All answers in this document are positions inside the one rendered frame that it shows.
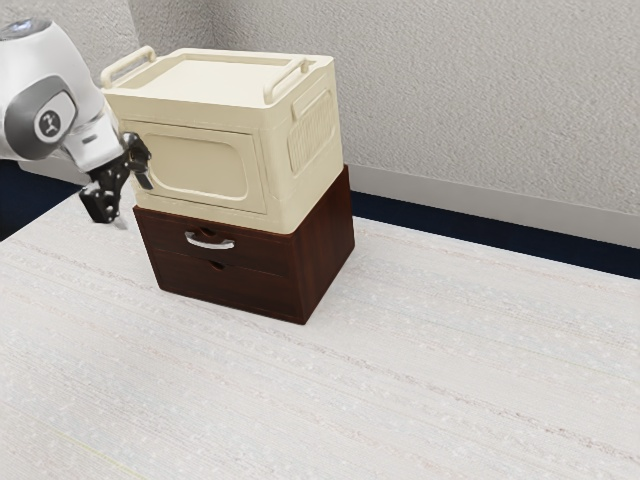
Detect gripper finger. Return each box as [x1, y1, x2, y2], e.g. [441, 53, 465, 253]
[122, 130, 155, 192]
[78, 183, 128, 231]

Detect cream box with lid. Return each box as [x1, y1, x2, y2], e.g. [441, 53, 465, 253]
[99, 45, 345, 236]

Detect dark wood drawer cabinet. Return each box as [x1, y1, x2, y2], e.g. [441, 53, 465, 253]
[132, 163, 356, 327]

